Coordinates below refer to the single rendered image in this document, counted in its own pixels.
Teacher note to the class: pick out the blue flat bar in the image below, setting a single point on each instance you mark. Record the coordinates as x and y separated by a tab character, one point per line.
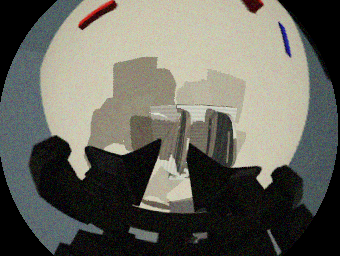
288	48

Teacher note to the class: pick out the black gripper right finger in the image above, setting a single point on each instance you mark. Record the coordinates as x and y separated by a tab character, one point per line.
209	179

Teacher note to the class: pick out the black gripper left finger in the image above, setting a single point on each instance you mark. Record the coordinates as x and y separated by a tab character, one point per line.
134	168

